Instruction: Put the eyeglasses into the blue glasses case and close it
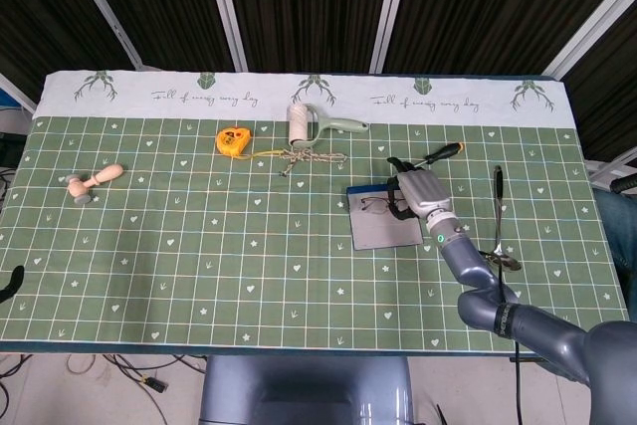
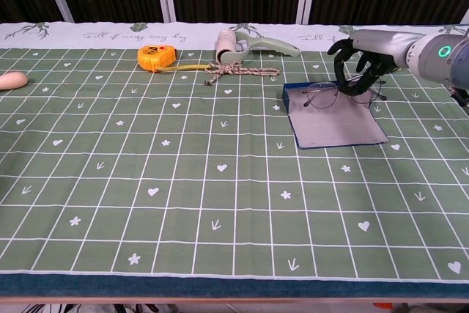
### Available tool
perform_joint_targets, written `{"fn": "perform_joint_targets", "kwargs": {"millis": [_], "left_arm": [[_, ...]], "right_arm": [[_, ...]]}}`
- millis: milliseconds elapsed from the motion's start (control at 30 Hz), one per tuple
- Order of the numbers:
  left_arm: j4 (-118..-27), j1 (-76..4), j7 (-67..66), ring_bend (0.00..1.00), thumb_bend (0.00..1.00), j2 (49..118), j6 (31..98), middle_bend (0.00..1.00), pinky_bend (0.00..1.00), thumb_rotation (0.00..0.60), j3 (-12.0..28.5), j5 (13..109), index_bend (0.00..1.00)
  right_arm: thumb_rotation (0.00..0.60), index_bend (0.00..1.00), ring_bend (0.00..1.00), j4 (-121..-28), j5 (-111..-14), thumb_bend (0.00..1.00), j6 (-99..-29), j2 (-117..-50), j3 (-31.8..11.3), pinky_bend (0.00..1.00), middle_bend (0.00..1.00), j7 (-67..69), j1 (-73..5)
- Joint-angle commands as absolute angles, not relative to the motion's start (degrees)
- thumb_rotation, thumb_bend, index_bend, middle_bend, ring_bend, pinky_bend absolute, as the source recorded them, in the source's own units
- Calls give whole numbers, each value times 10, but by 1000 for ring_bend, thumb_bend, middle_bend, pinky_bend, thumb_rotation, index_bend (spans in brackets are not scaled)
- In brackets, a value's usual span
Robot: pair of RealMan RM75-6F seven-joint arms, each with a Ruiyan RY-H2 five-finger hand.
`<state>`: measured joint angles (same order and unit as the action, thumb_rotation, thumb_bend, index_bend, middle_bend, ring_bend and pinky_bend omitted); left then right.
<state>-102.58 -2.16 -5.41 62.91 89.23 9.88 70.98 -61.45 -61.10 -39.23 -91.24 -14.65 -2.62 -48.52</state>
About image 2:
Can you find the wire-frame eyeglasses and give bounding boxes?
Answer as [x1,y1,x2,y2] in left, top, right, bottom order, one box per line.
[302,80,388,110]

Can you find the wooden stamp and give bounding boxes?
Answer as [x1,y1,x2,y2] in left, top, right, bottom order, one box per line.
[0,71,29,90]

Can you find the green grid tablecloth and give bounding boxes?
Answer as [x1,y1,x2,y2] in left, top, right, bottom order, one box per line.
[0,21,469,284]

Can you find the lint roller with green handle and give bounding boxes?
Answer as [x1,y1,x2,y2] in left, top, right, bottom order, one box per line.
[214,29,301,65]

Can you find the knotted braided rope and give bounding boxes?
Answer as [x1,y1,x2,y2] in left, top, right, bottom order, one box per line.
[203,62,281,86]

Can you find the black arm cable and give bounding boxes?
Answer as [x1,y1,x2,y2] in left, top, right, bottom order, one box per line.
[448,84,469,109]

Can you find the right black-fingered silver robot hand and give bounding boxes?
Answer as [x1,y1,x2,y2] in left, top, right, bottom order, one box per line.
[327,29,428,98]

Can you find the yellow tape measure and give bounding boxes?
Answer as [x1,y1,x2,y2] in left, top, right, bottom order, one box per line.
[137,44,221,73]

